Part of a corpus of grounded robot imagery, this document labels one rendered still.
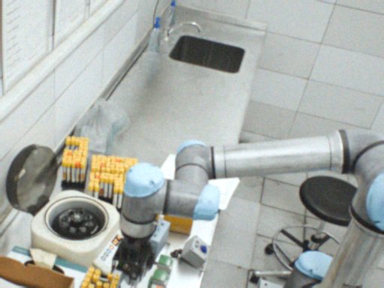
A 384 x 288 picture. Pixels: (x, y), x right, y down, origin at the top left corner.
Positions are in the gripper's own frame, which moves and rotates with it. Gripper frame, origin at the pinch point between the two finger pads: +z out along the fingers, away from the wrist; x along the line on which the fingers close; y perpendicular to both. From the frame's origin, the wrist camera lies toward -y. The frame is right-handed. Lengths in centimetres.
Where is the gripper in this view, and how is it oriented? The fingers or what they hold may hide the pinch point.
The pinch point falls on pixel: (132, 279)
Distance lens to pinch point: 123.7
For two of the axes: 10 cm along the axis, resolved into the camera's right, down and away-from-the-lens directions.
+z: -1.3, 7.6, 6.3
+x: 9.5, 2.7, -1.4
